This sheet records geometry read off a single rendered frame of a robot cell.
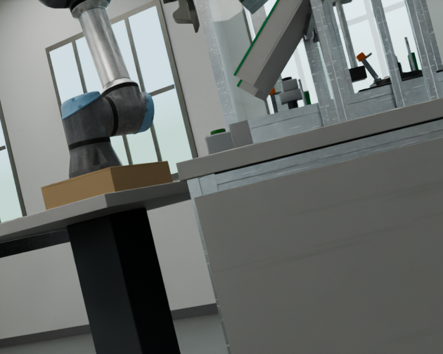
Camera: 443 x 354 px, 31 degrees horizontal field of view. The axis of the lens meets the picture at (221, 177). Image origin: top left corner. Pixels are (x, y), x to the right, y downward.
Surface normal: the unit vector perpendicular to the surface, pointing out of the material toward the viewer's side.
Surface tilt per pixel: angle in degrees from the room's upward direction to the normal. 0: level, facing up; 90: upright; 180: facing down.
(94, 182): 90
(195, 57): 90
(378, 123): 90
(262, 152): 90
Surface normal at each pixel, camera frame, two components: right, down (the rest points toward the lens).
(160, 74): -0.53, 0.09
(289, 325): -0.06, -0.03
